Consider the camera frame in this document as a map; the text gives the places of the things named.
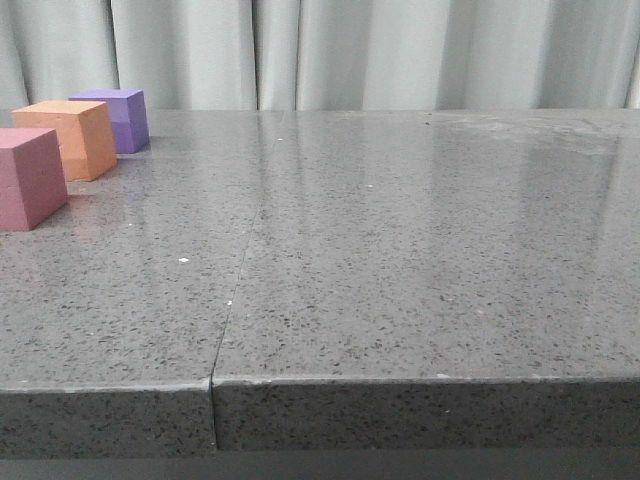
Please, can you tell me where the grey curtain backdrop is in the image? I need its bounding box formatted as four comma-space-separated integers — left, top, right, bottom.
1, 1, 639, 110

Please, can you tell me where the pink foam cube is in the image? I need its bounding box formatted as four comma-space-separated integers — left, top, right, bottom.
1, 128, 67, 231

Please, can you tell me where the orange foam cube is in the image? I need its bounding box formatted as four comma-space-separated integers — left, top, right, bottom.
12, 100, 117, 181

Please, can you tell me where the purple foam cube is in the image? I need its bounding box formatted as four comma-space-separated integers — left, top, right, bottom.
69, 89, 150, 154

